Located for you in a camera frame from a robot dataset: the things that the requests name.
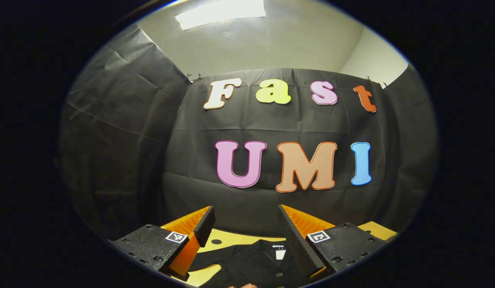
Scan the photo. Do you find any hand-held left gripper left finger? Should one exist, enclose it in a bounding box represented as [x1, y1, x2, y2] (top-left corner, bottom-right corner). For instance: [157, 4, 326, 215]
[108, 206, 216, 281]

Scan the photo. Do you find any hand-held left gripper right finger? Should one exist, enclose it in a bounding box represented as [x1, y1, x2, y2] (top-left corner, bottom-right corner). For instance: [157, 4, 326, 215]
[277, 204, 388, 280]

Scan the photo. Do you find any black shirt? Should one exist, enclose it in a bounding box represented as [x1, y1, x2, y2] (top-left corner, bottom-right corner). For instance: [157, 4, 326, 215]
[188, 239, 324, 288]

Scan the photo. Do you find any ceiling light panel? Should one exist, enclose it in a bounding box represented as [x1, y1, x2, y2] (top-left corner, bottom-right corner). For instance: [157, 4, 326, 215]
[175, 0, 266, 31]

